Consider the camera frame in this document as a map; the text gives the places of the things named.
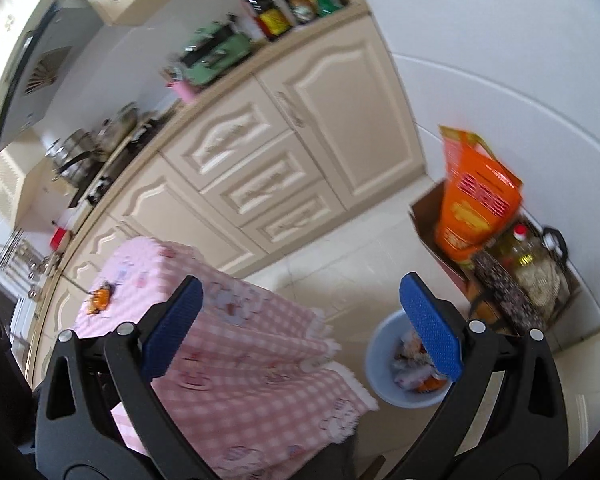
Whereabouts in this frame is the dark sauce bottle yellow label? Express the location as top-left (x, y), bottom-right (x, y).
top-left (240, 0), bottom-right (294, 41)

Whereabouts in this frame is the pink checked tablecloth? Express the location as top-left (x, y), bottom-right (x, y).
top-left (72, 235), bottom-right (381, 480)

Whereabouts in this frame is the orange rice bag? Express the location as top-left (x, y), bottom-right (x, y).
top-left (434, 125), bottom-right (524, 263)

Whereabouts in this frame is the cooking oil bottle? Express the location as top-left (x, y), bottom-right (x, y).
top-left (495, 223), bottom-right (537, 272)

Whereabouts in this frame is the pale dried noodles packet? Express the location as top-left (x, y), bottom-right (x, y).
top-left (512, 255), bottom-right (564, 307)

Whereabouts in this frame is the brown patterned tote bag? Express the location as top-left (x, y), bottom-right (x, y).
top-left (467, 227), bottom-right (572, 337)

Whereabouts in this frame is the blue plastic bin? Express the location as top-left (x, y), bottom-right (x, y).
top-left (365, 307), bottom-right (454, 408)

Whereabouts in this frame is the grey range hood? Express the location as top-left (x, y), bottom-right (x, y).
top-left (0, 0), bottom-right (107, 154)

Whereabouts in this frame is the metal dish rack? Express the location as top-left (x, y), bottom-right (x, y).
top-left (0, 230), bottom-right (52, 287)

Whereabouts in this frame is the white tissue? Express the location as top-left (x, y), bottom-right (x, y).
top-left (392, 334), bottom-right (431, 387)

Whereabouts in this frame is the brown cardboard box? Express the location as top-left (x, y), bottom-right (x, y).
top-left (409, 180), bottom-right (583, 339)

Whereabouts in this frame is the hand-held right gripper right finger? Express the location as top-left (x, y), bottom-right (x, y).
top-left (390, 272), bottom-right (567, 480)

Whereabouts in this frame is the pink cup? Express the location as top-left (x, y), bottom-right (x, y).
top-left (167, 77), bottom-right (197, 104)

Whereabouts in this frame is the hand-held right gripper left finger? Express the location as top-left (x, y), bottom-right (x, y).
top-left (34, 275), bottom-right (222, 480)

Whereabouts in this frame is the black gas stove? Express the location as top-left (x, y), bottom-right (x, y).
top-left (67, 115), bottom-right (177, 209)

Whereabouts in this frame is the steel pot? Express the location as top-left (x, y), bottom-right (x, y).
top-left (45, 130), bottom-right (102, 182)
top-left (97, 102), bottom-right (142, 156)

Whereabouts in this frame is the cream kitchen base cabinet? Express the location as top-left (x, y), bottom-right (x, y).
top-left (25, 0), bottom-right (427, 391)

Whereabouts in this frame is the orange snack wrapper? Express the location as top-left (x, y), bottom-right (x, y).
top-left (86, 282), bottom-right (117, 317)

